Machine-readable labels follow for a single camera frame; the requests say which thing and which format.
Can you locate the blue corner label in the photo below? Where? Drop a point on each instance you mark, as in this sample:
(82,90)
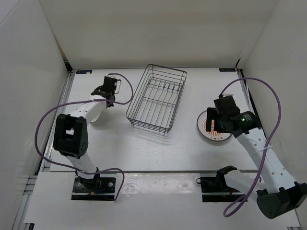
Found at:
(84,72)
(227,69)

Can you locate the white plate spiral pattern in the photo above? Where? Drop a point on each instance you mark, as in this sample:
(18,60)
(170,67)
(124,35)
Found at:
(96,118)

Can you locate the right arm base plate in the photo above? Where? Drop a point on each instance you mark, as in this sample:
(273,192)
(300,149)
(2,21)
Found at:
(213,193)

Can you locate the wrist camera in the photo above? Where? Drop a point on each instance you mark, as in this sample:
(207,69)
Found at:
(227,95)
(111,84)

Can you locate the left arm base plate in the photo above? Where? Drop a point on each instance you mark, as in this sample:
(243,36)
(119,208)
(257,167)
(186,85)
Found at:
(103,189)

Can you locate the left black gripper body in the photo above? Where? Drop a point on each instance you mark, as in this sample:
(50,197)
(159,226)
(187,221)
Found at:
(111,105)

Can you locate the wire dish rack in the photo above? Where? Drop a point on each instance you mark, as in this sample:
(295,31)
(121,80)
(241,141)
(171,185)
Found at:
(156,100)

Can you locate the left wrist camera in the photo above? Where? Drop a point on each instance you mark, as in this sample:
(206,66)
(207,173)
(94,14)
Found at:
(111,84)

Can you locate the left blue corner label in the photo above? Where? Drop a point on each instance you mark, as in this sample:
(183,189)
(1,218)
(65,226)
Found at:
(84,72)

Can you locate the white plate red pattern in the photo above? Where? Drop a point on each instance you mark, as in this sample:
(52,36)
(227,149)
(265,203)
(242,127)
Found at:
(212,136)

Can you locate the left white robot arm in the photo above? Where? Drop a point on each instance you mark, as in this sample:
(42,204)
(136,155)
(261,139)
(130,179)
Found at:
(71,133)

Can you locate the right blue corner label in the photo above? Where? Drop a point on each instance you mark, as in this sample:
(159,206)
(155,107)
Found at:
(227,69)

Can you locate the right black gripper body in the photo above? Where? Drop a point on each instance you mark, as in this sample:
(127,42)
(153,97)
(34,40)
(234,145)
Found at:
(221,128)

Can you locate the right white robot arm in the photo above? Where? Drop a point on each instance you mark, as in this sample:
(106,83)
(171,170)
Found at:
(276,191)

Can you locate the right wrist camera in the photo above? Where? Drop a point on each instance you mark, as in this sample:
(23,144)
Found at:
(227,95)

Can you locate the left aluminium rail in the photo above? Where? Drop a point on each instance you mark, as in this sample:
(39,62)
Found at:
(57,110)

